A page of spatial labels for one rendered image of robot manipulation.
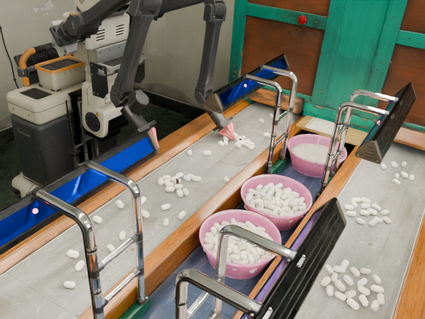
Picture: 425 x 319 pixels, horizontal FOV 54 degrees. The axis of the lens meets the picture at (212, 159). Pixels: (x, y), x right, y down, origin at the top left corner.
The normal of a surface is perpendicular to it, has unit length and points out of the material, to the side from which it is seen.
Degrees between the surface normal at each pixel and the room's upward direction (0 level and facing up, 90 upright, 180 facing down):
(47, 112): 90
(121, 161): 58
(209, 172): 0
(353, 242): 0
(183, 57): 90
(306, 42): 90
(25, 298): 0
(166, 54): 90
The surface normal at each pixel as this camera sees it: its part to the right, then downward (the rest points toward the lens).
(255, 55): -0.53, 0.41
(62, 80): 0.84, 0.35
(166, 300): 0.06, -0.85
